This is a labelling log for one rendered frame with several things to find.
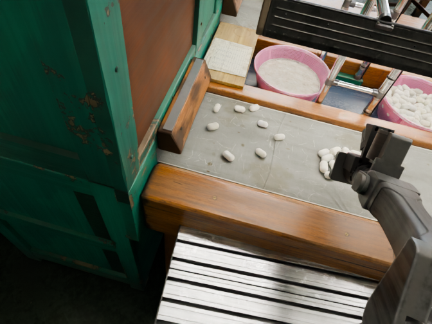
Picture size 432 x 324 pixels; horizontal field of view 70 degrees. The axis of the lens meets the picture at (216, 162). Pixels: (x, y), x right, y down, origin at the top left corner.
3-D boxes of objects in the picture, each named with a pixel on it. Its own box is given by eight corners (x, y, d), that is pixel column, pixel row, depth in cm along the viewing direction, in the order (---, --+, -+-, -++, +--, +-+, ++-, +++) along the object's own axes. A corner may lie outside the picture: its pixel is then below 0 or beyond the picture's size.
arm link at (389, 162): (365, 125, 61) (386, 129, 50) (409, 139, 60) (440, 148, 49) (341, 177, 64) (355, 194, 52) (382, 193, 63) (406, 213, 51)
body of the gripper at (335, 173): (337, 150, 70) (346, 156, 62) (382, 161, 69) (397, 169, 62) (327, 177, 71) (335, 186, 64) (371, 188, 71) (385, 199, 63)
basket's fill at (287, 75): (314, 117, 105) (320, 105, 100) (249, 100, 106) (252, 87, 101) (317, 77, 118) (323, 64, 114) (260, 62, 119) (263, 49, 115)
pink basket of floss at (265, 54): (335, 104, 111) (347, 83, 104) (276, 125, 102) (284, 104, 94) (291, 60, 124) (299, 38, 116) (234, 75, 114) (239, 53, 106)
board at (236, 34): (242, 89, 96) (243, 86, 95) (196, 77, 97) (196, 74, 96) (258, 33, 116) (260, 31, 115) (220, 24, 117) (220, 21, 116)
